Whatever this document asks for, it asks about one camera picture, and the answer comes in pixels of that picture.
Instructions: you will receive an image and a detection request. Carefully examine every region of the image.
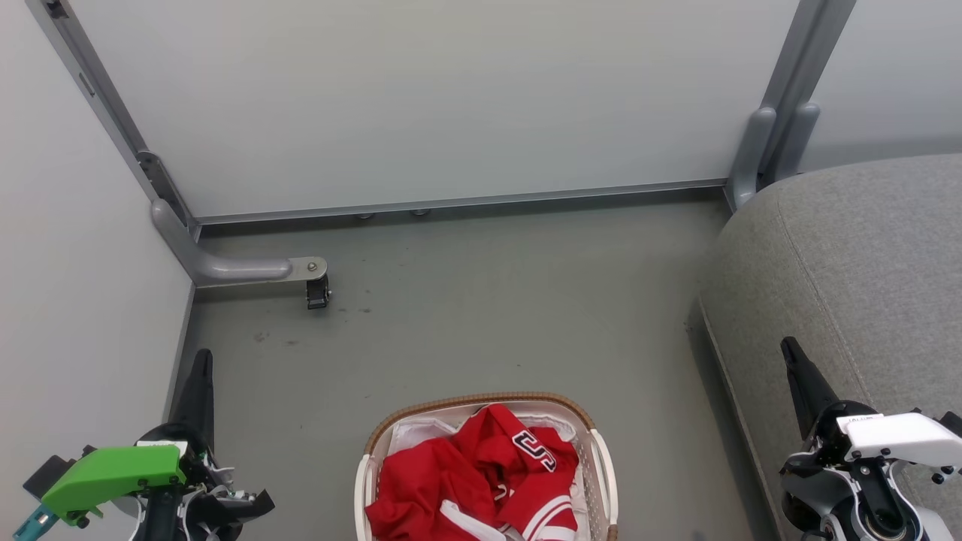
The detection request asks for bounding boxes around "grey partition double post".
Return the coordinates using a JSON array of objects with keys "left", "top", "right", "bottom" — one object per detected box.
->
[{"left": 724, "top": 0, "right": 858, "bottom": 212}]

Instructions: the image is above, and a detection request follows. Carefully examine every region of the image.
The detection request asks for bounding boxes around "teal connector piece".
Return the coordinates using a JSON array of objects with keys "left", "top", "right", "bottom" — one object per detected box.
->
[{"left": 11, "top": 503, "right": 59, "bottom": 541}]

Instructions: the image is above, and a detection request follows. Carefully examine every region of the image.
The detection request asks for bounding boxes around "grey partition post with bracket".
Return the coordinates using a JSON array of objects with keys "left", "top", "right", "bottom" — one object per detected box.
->
[{"left": 25, "top": 0, "right": 201, "bottom": 241}]

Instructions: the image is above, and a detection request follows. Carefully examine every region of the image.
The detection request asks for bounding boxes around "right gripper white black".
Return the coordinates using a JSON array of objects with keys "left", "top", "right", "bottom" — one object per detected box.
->
[{"left": 780, "top": 337, "right": 962, "bottom": 482}]

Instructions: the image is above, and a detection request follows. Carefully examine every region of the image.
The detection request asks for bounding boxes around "grey fabric sofa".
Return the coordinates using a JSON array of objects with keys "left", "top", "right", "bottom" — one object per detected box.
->
[{"left": 697, "top": 153, "right": 962, "bottom": 541}]

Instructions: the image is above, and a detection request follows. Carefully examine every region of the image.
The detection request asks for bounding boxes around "white laundry basket brown rim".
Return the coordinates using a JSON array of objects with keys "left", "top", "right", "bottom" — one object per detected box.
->
[{"left": 353, "top": 391, "right": 620, "bottom": 541}]

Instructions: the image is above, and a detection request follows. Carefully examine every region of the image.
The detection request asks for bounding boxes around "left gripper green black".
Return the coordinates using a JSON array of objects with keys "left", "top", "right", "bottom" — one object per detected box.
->
[{"left": 41, "top": 349, "right": 275, "bottom": 541}]

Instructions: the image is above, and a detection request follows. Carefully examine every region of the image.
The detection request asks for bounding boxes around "red and white jersey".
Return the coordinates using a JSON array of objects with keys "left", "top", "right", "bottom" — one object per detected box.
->
[{"left": 365, "top": 403, "right": 580, "bottom": 541}]

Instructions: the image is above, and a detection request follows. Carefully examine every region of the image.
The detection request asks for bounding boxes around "grey partition bottom rail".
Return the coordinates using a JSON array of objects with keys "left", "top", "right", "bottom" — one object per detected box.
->
[{"left": 194, "top": 178, "right": 730, "bottom": 226}]

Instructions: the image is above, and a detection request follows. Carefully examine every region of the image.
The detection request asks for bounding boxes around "grey partition foot with plate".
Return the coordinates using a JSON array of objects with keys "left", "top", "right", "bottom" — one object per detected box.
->
[{"left": 150, "top": 198, "right": 329, "bottom": 289}]

